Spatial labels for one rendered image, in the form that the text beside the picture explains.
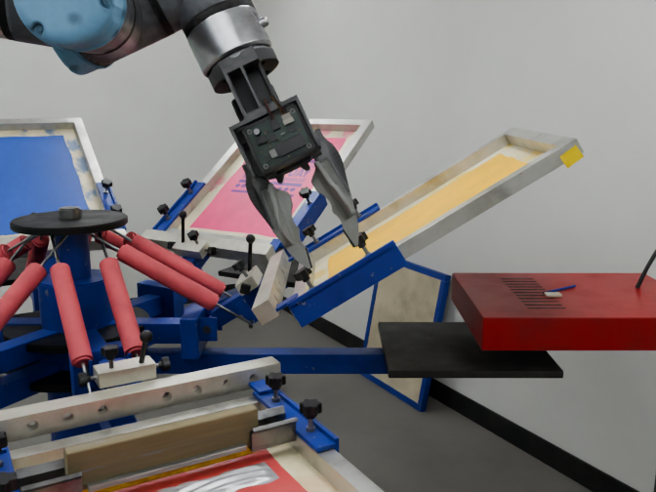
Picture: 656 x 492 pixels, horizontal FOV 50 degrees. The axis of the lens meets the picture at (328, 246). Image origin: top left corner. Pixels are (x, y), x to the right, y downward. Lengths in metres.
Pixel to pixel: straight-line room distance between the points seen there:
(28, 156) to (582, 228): 2.32
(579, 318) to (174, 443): 1.06
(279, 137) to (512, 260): 2.78
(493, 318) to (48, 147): 2.10
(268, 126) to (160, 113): 4.89
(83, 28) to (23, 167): 2.55
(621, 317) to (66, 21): 1.60
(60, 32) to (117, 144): 4.88
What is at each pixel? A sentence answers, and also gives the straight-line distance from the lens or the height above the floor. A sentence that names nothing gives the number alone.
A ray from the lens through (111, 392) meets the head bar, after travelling 1.57.
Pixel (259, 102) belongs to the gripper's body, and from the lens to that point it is 0.66.
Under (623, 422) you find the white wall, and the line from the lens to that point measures 3.14.
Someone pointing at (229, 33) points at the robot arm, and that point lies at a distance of 0.69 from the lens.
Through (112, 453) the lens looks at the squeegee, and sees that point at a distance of 1.33.
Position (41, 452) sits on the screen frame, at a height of 0.99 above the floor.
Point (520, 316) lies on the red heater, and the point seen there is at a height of 1.11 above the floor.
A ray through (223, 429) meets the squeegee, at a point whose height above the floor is 1.03.
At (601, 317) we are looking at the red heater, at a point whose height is 1.10.
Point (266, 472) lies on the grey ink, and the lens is 1.39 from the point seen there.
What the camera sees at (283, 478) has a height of 0.95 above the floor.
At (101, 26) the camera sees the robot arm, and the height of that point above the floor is 1.71.
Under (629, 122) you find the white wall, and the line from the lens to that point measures 2.92.
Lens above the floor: 1.65
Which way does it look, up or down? 12 degrees down
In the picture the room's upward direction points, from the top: straight up
